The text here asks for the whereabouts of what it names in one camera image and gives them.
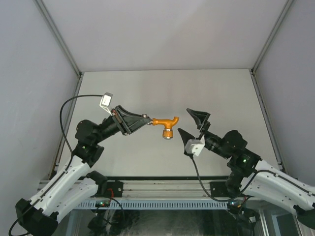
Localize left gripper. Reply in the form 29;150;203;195
93;105;150;144

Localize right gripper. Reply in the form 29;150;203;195
178;108;231;160

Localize grey metal tee fitting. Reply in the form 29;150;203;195
142;114;153;125

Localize orange water faucet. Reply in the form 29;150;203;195
152;117;180;140

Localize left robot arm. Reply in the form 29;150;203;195
15;105;151;236

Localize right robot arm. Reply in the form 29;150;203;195
178;109;315;229

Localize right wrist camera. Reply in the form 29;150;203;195
185;136;205;156

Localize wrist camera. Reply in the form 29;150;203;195
185;136;205;156
99;92;113;115

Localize right camera cable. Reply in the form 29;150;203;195
188;153;261;203

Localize camera cable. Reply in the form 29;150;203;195
188;153;261;203
60;94;104;170

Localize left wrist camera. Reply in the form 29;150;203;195
99;92;113;115

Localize left camera cable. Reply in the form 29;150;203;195
60;94;104;170

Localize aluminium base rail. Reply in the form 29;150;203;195
40;178;271;200

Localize perforated cable tray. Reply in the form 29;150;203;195
75;199;228;210

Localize right aluminium frame post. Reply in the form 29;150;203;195
249;0;296;172

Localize aluminium frame post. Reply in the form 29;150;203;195
33;0;82;172
249;0;296;172

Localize left aluminium frame post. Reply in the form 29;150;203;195
33;0;82;172

